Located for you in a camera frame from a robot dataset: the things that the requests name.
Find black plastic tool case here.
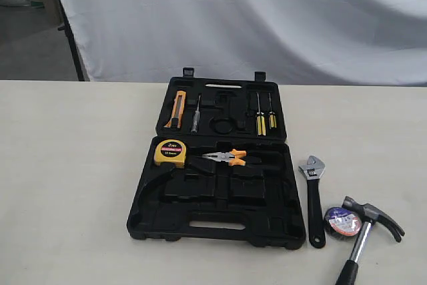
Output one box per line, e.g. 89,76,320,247
126,67,306,250

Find black adjustable wrench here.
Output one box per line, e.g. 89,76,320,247
299,155,326,249

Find black electrical tape roll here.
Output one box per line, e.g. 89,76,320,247
323,207,362,239

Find steel claw hammer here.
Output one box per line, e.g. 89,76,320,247
335,196,405,285

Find clear voltage tester screwdriver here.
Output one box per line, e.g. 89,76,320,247
190,95,201,133

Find orange utility knife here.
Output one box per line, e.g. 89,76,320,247
164,90,186,129

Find long yellow black screwdriver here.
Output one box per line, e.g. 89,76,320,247
256,92,266,136

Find yellow tape measure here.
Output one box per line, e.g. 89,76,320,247
153,139,187,168

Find short yellow black screwdriver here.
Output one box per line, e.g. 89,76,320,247
268,93,278,130

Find white backdrop cloth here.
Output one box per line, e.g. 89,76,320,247
60,0,426,86

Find black backdrop stand pole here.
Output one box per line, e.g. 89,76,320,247
57,0,85,81

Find orange handled pliers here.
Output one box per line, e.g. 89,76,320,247
201,149,247,166

